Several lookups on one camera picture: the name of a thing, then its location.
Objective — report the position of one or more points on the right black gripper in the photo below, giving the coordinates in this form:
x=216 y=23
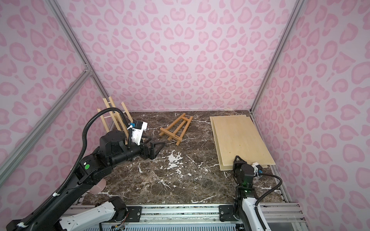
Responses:
x=238 y=160

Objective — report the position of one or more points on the corner aluminium profile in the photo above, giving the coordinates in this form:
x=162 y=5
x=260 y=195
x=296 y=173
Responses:
x=292 y=21
x=75 y=43

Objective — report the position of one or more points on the pink pencil cup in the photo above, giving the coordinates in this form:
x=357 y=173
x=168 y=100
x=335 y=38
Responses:
x=99 y=187

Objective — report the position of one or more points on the black mounting plate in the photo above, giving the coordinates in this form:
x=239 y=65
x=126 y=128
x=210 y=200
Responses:
x=128 y=214
x=226 y=213

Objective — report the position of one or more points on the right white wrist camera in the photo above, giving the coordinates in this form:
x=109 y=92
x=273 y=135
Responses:
x=258 y=169

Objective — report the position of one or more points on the right corner aluminium profile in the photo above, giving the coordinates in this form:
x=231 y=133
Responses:
x=292 y=21

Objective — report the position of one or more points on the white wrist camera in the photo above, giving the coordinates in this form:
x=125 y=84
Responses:
x=258 y=169
x=135 y=130

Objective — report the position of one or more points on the light wooden board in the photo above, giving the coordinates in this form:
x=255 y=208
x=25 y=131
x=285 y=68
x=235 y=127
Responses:
x=245 y=143
x=232 y=122

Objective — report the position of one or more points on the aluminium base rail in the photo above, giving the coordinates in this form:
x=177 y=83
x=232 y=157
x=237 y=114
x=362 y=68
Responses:
x=186 y=217

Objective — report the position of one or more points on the left corner aluminium profile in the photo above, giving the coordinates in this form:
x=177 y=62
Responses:
x=75 y=43

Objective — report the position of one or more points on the wooden easel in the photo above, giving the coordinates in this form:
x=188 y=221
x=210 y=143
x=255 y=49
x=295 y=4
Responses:
x=177 y=129
x=117 y=120

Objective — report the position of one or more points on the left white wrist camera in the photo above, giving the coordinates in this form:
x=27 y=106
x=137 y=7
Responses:
x=135 y=130

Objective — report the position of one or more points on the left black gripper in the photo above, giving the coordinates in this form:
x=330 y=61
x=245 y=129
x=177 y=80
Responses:
x=147 y=150

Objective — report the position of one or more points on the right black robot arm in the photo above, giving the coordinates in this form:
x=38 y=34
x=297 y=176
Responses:
x=245 y=208

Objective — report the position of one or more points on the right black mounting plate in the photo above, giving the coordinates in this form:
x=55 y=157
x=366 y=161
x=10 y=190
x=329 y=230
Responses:
x=226 y=213

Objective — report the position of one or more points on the left diagonal aluminium strut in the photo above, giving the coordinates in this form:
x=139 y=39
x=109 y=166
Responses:
x=25 y=145

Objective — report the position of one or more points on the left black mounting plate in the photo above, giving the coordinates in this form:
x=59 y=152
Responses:
x=128 y=214

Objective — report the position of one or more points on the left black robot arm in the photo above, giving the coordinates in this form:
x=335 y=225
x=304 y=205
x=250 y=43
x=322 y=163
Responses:
x=87 y=173

